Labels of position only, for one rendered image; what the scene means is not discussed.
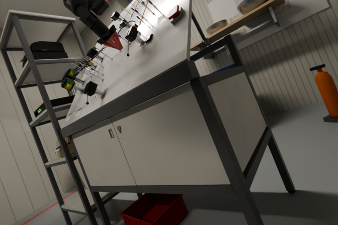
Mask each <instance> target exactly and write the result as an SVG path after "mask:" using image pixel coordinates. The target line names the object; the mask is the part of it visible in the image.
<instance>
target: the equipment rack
mask: <svg viewBox="0 0 338 225"><path fill-rule="evenodd" d="M75 20H76V19H75V18H70V17H62V16H54V15H47V14H39V13H31V12H23V11H15V10H9V11H8V14H7V18H6V21H5V24H4V28H3V31H2V35H1V38H0V51H1V53H2V56H3V59H4V61H5V64H6V67H7V69H8V72H9V74H10V77H11V80H12V82H13V85H14V88H15V90H16V93H17V96H18V98H19V101H20V103H21V106H22V109H23V111H24V114H25V117H26V119H27V122H28V124H29V127H30V130H31V132H32V135H33V138H34V140H35V143H36V146H37V148H38V151H39V153H40V156H41V159H42V161H43V164H44V167H45V169H46V172H47V174H48V177H49V180H50V182H51V185H52V188H53V190H54V193H55V196H56V198H57V201H58V203H59V206H60V209H61V211H62V214H63V217H64V219H65V222H66V224H67V225H72V222H71V219H70V217H69V214H68V211H69V212H74V213H78V214H83V215H87V216H88V219H89V221H90V224H91V225H98V224H97V221H96V218H95V216H94V212H95V211H97V208H96V205H95V203H94V200H93V197H92V195H91V192H90V190H89V188H88V189H87V190H84V187H83V185H82V182H81V180H80V177H79V174H78V172H77V169H76V167H75V164H74V160H76V159H77V156H76V154H75V152H74V153H73V154H72V155H71V154H70V151H69V148H68V146H67V143H66V141H65V138H63V136H62V134H61V131H60V130H61V128H60V125H59V122H58V120H62V119H65V118H66V116H67V114H68V111H69V109H70V107H71V104H72V103H68V104H64V105H59V106H55V107H52V104H51V101H50V99H49V96H48V94H47V91H46V88H45V85H49V84H56V83H62V82H63V80H62V79H63V77H64V75H65V73H66V71H67V70H68V69H73V68H75V69H76V70H78V71H79V69H80V68H82V65H81V64H79V63H78V62H80V63H82V64H84V65H85V63H86V62H87V60H88V59H87V58H88V57H87V56H86V55H87V51H86V49H85V46H84V44H83V41H82V39H81V36H80V34H79V31H78V28H77V26H76V23H75ZM71 28H72V30H73V32H74V35H75V37H76V40H77V42H78V45H79V48H80V50H81V53H82V55H83V58H85V57H86V58H85V59H86V60H85V59H83V58H65V59H42V60H34V57H33V55H32V52H31V49H30V45H31V44H32V43H34V42H39V41H48V42H59V43H61V41H62V40H63V39H64V37H65V36H66V34H67V33H68V32H69V30H70V29H71ZM7 51H24V52H25V55H26V57H27V62H26V64H25V66H24V67H23V69H22V71H21V73H20V75H19V76H18V78H16V75H15V72H14V70H13V67H12V65H11V62H10V59H9V57H8V54H7ZM81 61H82V62H81ZM83 62H84V63H83ZM73 64H74V65H73ZM75 65H76V66H75ZM74 66H75V67H74ZM78 67H80V68H78ZM55 80H56V81H55ZM47 81H48V82H47ZM32 83H33V84H32ZM24 84H25V85H24ZM34 86H37V87H38V89H39V91H40V94H41V97H42V99H43V102H44V104H45V107H46V109H45V110H44V111H43V112H42V113H41V114H39V115H38V116H37V117H36V118H35V119H34V120H32V117H31V114H30V112H29V109H28V107H27V104H26V101H25V99H24V96H23V93H22V91H21V88H27V87H34ZM48 123H52V125H53V128H54V130H55V133H56V136H57V138H58V141H59V144H60V146H61V149H62V151H63V154H64V157H61V158H59V157H58V158H56V159H54V160H52V161H49V162H48V159H47V156H46V154H45V151H44V149H43V146H42V143H41V141H40V138H39V135H38V133H37V130H36V128H35V127H38V126H41V125H44V124H48ZM66 163H67V164H68V167H69V170H70V172H71V175H72V177H73V180H74V183H75V185H76V188H77V190H78V193H79V195H77V196H76V197H74V198H73V199H71V200H70V201H68V202H67V203H65V204H64V201H63V198H62V196H61V193H60V191H59V188H58V185H57V183H56V180H55V177H54V175H53V172H52V170H51V167H53V166H57V165H62V164H66ZM99 194H100V197H101V199H102V202H103V205H104V204H106V203H107V202H108V201H110V200H111V199H112V198H113V197H115V196H116V195H117V194H119V192H114V193H113V192H99Z"/></svg>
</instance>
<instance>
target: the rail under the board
mask: <svg viewBox="0 0 338 225"><path fill-rule="evenodd" d="M198 77H200V75H199V72H198V70H197V67H196V65H195V62H194V60H190V61H189V60H186V61H184V62H182V63H180V64H178V65H177V66H175V67H173V68H171V69H170V70H168V71H166V72H164V73H162V74H161V75H159V76H157V77H155V78H153V79H152V80H150V81H148V82H146V83H144V84H142V85H141V86H139V87H137V88H135V89H133V90H132V91H130V92H128V93H126V94H124V95H123V96H121V97H119V98H117V99H115V100H114V101H112V102H110V103H108V104H107V105H105V106H103V107H101V108H99V109H98V110H96V111H94V112H92V113H90V114H89V115H87V116H85V117H83V118H81V119H80V120H78V121H76V122H74V123H72V124H71V125H69V126H67V127H65V128H63V129H62V130H60V131H61V134H62V136H63V138H66V137H69V136H71V135H73V134H76V133H78V132H80V131H82V130H84V129H86V128H89V127H91V126H93V125H95V124H97V123H100V122H102V121H104V120H106V119H108V118H111V117H113V116H115V115H117V114H119V113H122V112H124V111H126V110H128V109H130V108H132V107H135V106H137V105H139V104H141V103H143V102H145V101H148V100H150V99H152V98H154V97H156V96H159V95H161V94H163V93H165V92H167V91H170V90H172V89H174V88H176V87H178V86H181V85H183V84H185V83H187V82H189V81H191V80H193V79H195V78H198Z"/></svg>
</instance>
